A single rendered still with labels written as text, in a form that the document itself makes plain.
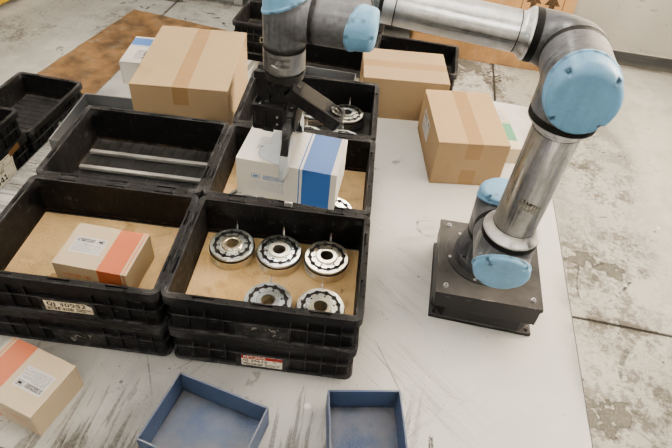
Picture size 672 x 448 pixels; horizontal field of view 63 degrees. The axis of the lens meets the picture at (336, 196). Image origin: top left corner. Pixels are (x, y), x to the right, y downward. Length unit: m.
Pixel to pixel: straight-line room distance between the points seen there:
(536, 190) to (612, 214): 2.06
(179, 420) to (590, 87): 0.98
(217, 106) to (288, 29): 0.87
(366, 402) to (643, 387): 1.44
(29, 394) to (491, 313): 1.00
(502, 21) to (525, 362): 0.78
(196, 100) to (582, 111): 1.19
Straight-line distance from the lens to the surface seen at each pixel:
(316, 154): 1.10
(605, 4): 4.42
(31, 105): 2.80
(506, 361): 1.40
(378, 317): 1.39
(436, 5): 1.03
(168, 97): 1.81
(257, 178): 1.10
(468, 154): 1.73
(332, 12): 0.93
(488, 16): 1.04
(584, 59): 0.93
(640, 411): 2.40
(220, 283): 1.27
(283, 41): 0.95
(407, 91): 1.97
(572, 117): 0.94
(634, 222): 3.13
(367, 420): 1.24
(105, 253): 1.27
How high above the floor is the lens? 1.81
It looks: 42 degrees down
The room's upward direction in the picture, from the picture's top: 6 degrees clockwise
